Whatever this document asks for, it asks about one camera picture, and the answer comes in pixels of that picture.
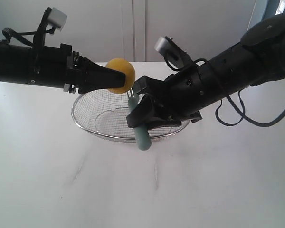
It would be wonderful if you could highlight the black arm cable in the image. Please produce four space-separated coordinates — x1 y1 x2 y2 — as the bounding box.
1 27 55 48
165 49 285 126

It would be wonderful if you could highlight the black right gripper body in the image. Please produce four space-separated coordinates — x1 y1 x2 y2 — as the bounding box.
156 59 228 121

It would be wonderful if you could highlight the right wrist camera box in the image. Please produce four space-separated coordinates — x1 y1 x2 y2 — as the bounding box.
154 36 193 72

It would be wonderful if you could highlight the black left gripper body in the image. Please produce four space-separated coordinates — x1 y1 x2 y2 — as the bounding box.
33 44 90 94

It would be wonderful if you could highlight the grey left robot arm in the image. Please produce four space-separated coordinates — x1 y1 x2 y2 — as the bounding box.
0 42 126 94

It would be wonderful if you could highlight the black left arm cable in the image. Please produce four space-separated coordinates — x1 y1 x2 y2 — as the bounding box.
1 27 55 48

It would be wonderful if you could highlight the green handled peeler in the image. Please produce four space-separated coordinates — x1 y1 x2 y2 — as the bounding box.
127 88 152 151

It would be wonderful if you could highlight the oval metal wire basket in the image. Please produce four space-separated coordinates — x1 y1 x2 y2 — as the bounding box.
71 89 190 144

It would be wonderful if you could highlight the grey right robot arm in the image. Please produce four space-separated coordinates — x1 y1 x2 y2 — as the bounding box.
126 14 285 129

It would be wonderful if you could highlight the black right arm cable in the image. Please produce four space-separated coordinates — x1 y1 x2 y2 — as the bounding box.
165 49 285 126

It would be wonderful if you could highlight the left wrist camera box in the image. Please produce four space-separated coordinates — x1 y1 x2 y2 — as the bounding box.
46 8 67 31

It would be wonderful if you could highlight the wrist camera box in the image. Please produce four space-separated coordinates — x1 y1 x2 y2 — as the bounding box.
154 36 193 72
46 8 67 31

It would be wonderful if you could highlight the yellow lemon with sticker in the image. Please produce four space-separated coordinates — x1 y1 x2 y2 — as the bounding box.
105 57 136 95

